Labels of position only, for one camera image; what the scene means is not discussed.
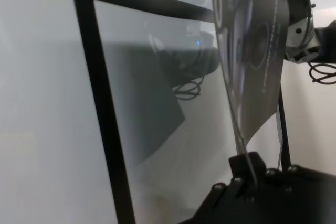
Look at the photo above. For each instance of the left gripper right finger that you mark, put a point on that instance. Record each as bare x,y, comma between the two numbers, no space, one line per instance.
258,163

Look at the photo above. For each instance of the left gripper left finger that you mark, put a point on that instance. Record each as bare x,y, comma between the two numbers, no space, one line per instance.
239,166

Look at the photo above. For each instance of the black robot print poster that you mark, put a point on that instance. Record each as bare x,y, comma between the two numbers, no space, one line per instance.
252,51

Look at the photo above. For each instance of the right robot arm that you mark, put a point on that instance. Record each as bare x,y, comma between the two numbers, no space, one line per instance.
304,40

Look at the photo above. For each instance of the black metal table frame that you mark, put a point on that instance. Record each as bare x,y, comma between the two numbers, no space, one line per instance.
284,134

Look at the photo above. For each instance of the black tape frame outline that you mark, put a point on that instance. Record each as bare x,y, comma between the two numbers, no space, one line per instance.
99,90

